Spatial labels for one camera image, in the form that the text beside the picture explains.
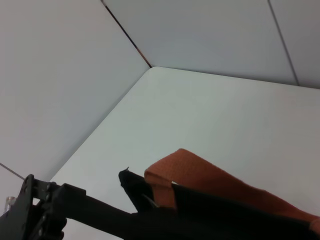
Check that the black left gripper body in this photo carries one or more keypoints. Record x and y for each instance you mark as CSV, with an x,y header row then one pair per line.
x,y
15,220

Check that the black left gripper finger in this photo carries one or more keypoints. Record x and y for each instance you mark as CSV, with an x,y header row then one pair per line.
x,y
52,228
62,197

